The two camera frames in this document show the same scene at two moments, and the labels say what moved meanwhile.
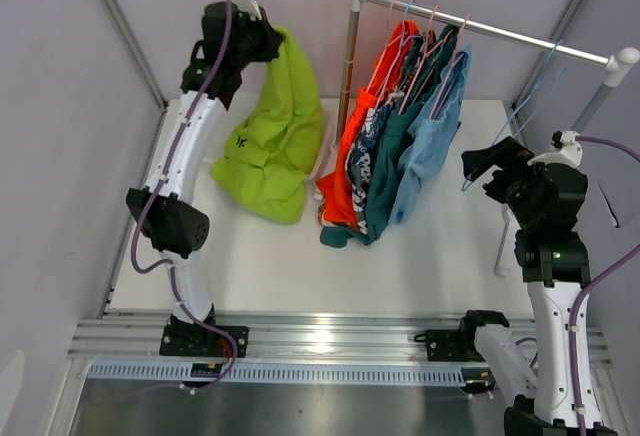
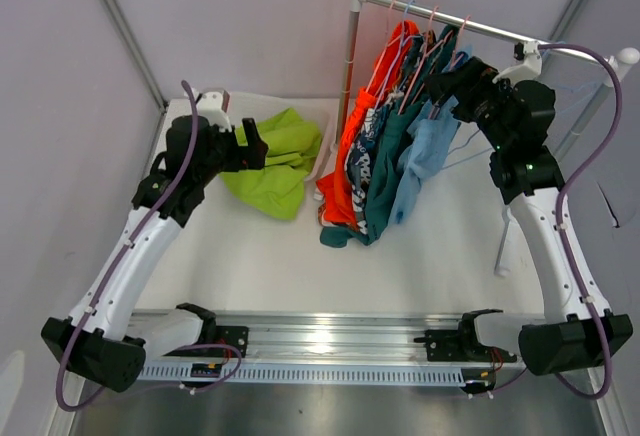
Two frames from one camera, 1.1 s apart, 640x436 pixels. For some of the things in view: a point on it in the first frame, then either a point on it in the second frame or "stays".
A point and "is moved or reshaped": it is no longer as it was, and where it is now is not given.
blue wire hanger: x=526 y=100 is moved or reshaped
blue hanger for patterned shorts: x=404 y=41 stays
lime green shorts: x=268 y=164 is moved or reshaped
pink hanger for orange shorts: x=389 y=44 stays
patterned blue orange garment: x=364 y=147 stays
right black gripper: x=507 y=154 -> x=468 y=82
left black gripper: x=271 y=39 -> x=245 y=157
